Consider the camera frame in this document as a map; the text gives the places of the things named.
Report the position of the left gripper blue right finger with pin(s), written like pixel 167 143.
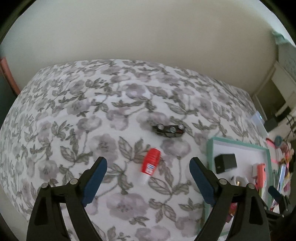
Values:
pixel 204 179

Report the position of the pink white crochet mat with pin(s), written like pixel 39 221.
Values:
pixel 275 157

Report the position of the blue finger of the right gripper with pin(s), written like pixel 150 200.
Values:
pixel 276 194

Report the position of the colourful small toys pile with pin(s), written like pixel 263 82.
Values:
pixel 288 156

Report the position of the teal lid bead jar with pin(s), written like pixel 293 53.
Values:
pixel 278 141

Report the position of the teal shallow cardboard tray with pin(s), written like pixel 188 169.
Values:
pixel 247 155

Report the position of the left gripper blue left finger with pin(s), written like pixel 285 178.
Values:
pixel 91 180

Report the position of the black toy car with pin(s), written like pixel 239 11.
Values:
pixel 170 131

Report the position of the white hair claw clip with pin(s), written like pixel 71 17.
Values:
pixel 239 181

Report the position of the floral grey white blanket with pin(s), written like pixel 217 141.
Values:
pixel 69 115

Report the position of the smartphone on stand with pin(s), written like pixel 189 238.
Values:
pixel 281 177

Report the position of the coral blue toy knife green blade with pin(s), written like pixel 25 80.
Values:
pixel 259 175

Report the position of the white power strip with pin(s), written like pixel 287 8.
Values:
pixel 258 119

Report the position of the black power adapter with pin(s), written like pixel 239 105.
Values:
pixel 225 163

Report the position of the white step stool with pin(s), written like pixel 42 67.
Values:
pixel 276 94

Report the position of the red glue bottle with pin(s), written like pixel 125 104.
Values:
pixel 149 165

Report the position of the black plugged charger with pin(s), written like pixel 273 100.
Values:
pixel 271 124

